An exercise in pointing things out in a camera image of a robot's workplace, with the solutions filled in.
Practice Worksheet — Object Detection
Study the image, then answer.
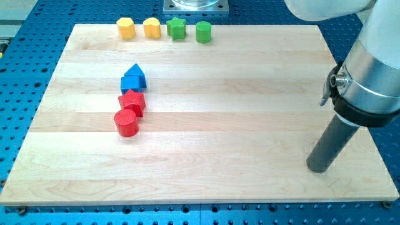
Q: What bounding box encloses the red star block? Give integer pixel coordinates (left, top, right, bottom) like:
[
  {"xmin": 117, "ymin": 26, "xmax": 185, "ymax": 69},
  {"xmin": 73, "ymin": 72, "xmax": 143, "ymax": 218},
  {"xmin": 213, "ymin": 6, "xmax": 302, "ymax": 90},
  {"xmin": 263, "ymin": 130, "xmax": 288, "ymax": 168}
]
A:
[{"xmin": 118, "ymin": 89, "xmax": 146, "ymax": 118}]

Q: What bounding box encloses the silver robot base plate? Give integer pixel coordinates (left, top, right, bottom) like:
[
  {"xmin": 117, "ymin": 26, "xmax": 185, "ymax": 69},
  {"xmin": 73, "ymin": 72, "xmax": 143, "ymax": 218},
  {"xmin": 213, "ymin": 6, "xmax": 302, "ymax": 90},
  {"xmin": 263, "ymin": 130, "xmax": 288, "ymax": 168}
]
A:
[{"xmin": 163, "ymin": 0, "xmax": 229, "ymax": 14}]

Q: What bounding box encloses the green cylinder block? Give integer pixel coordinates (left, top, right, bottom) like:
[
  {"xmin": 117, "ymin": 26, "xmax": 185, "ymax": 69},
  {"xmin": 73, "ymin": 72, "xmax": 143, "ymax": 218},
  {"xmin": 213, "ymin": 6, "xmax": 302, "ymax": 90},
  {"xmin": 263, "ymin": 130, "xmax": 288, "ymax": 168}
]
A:
[{"xmin": 196, "ymin": 21, "xmax": 212, "ymax": 44}]

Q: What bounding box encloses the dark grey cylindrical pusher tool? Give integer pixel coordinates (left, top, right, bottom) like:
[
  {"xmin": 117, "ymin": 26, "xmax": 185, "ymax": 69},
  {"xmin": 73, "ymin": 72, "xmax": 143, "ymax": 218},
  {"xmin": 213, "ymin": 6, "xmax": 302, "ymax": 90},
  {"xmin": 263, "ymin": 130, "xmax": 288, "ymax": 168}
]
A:
[{"xmin": 306, "ymin": 114, "xmax": 360, "ymax": 173}]

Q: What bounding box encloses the green star block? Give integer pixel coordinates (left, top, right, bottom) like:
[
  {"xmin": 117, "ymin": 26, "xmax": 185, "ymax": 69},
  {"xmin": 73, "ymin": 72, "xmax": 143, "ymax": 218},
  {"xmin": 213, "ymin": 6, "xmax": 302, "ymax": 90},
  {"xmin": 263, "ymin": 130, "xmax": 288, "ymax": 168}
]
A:
[{"xmin": 166, "ymin": 17, "xmax": 186, "ymax": 41}]

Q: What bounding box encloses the yellow hexagon block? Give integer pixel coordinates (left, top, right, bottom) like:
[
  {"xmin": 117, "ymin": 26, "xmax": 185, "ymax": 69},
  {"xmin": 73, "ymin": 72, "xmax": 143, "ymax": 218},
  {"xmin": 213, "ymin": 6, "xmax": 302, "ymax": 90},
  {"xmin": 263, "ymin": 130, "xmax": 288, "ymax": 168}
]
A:
[{"xmin": 116, "ymin": 17, "xmax": 136, "ymax": 39}]

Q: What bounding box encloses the yellow heart block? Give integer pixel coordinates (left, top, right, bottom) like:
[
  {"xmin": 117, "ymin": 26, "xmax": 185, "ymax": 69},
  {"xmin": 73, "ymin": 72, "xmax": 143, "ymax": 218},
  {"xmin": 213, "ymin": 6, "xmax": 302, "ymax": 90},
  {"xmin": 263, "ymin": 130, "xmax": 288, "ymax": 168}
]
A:
[{"xmin": 142, "ymin": 17, "xmax": 161, "ymax": 39}]

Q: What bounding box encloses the red cylinder block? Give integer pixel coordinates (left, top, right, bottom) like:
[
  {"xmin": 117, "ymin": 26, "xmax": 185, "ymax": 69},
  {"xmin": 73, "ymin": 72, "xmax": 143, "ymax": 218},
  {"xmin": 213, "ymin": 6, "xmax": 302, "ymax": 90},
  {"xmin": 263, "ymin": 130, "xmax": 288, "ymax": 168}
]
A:
[{"xmin": 114, "ymin": 109, "xmax": 139, "ymax": 137}]

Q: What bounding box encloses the light wooden board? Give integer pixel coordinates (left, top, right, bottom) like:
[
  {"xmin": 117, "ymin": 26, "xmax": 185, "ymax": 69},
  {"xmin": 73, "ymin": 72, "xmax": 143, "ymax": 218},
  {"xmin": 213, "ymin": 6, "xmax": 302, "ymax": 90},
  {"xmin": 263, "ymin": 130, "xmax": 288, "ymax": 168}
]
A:
[{"xmin": 1, "ymin": 24, "xmax": 399, "ymax": 206}]

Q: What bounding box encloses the blue house-shaped block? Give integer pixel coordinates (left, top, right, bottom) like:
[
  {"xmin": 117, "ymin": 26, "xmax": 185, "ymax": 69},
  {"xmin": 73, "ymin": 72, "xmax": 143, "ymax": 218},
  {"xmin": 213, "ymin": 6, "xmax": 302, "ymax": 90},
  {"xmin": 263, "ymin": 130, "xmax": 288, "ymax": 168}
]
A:
[{"xmin": 120, "ymin": 64, "xmax": 147, "ymax": 94}]

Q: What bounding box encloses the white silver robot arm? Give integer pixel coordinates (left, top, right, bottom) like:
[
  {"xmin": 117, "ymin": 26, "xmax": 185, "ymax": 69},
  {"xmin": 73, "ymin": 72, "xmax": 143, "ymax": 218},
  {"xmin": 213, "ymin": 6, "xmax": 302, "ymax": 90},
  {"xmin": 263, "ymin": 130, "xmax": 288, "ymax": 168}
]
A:
[{"xmin": 285, "ymin": 0, "xmax": 399, "ymax": 128}]

